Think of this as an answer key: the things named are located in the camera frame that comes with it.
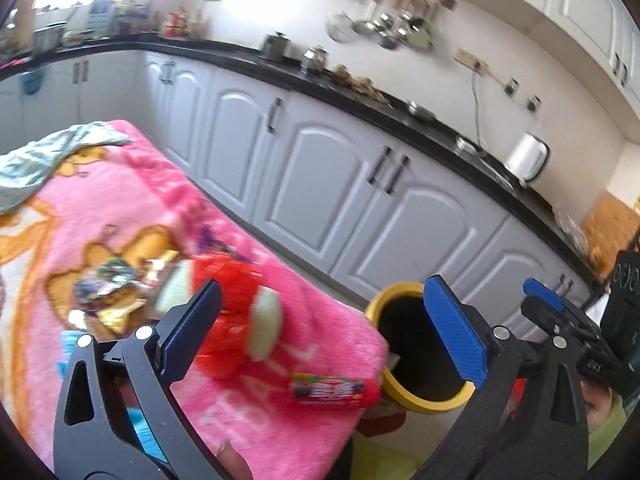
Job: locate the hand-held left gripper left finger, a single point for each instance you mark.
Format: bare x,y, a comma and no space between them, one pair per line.
187,330

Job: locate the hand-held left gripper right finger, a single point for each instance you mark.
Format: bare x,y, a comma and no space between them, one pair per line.
457,335

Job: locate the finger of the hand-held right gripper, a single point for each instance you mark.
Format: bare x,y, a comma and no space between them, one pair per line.
542,292
537,312

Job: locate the pale green foam piece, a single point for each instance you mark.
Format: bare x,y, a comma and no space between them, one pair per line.
172,290
265,327

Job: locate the red plastic wrapper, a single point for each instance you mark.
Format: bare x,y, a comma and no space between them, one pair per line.
227,300

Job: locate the yellow candy wrapper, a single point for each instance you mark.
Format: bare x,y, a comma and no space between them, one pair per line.
120,317

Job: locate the orange and white wrapper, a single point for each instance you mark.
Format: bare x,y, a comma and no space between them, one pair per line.
160,262

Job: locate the yellow round bin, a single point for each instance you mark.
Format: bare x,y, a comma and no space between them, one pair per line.
400,390

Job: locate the colourful foil wrapper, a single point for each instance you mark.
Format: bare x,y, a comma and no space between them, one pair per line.
107,275

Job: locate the red candy tube packet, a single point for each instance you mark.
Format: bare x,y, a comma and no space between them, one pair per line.
332,391

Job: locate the person's right forearm green sleeve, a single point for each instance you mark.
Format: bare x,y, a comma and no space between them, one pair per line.
605,435

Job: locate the person's right hand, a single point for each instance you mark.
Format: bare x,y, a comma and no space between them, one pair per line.
596,402

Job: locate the clear plastic bag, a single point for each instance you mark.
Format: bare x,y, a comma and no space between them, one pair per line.
572,232

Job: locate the wooden chipboard panel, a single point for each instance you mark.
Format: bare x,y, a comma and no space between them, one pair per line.
612,230

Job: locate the red plastic stool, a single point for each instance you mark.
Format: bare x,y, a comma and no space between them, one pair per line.
380,420

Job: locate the white electric kettle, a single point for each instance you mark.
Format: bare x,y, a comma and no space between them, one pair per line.
525,157

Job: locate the pink printed blanket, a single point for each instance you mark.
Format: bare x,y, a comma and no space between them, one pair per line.
125,200

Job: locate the person's green clothing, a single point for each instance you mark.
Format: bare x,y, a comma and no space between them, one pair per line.
385,462

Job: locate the white power adapter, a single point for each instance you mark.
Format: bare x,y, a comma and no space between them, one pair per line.
470,145

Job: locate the white kitchen base cabinets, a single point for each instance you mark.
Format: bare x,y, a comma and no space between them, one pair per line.
325,170

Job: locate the steel bowl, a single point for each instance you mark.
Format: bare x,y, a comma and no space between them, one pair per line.
421,110

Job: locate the grey-green cloth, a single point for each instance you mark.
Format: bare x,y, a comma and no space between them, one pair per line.
35,165

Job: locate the black kitchen countertop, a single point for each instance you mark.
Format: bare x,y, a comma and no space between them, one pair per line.
350,102

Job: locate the pile of ginger roots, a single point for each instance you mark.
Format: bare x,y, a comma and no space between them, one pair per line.
360,82

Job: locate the blue plastic hanging basket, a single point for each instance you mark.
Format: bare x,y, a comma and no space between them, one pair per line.
33,82

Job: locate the dark steel pot with lid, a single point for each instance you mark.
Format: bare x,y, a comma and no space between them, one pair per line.
275,46

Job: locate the shiny steel canister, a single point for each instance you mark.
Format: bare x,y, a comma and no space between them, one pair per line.
315,59

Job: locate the row of condiment bottles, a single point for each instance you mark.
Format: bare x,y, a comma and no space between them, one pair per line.
177,24

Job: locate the row of hanging steel utensils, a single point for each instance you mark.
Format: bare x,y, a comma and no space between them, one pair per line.
395,22

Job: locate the black wall hook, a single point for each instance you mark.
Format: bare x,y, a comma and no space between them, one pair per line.
533,103
511,86

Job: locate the beige wall socket strip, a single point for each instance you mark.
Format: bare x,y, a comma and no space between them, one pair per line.
471,61

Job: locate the white wall cabinets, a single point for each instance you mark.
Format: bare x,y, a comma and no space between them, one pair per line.
575,5

